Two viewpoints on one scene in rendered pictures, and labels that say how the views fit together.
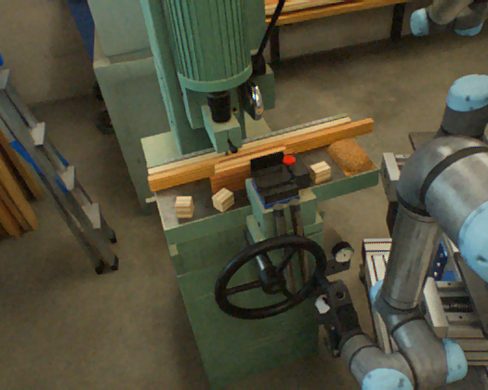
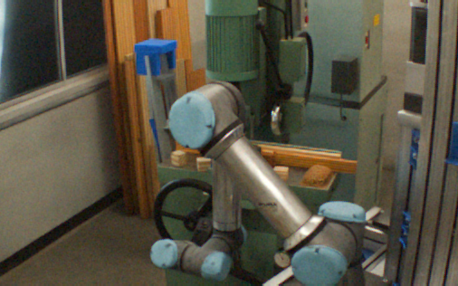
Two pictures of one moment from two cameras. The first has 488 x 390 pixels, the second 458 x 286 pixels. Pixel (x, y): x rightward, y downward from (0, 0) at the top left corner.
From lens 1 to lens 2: 1.28 m
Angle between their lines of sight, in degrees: 37
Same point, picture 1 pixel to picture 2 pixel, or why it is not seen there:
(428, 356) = (201, 250)
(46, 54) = not seen: hidden behind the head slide
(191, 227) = (174, 173)
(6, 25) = not seen: hidden behind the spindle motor
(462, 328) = not seen: outside the picture
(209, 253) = (185, 204)
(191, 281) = (169, 225)
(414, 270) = (215, 187)
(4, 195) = (148, 178)
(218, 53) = (222, 54)
